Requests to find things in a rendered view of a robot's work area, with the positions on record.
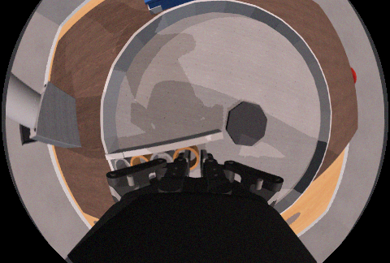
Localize bronze bushing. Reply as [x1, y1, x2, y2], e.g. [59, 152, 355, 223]
[131, 153, 153, 166]
[173, 145, 199, 170]

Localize grey round turntable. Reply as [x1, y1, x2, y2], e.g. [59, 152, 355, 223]
[100, 0, 332, 214]

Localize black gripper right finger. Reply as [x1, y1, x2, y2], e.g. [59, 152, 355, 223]
[200, 149, 284, 207]

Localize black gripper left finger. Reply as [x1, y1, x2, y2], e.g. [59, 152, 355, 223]
[106, 149, 191, 203]

